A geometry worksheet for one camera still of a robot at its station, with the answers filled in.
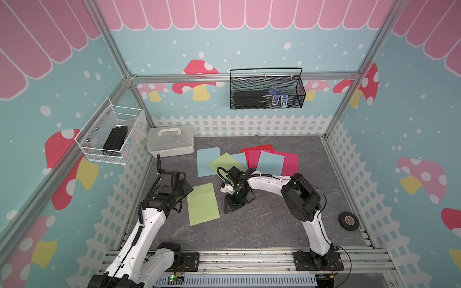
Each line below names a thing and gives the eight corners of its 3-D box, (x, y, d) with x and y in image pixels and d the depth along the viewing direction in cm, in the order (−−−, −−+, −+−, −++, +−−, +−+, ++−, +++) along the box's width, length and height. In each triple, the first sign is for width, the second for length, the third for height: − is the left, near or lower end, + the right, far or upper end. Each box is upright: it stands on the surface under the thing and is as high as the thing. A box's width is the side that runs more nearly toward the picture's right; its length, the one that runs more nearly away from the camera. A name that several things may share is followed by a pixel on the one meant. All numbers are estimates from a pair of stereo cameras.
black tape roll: (342, 230, 85) (344, 229, 83) (335, 213, 90) (337, 211, 88) (360, 230, 85) (362, 229, 83) (353, 213, 90) (355, 211, 88)
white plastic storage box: (150, 158, 112) (141, 145, 102) (159, 135, 124) (152, 121, 114) (191, 158, 112) (187, 145, 102) (196, 135, 124) (193, 121, 114)
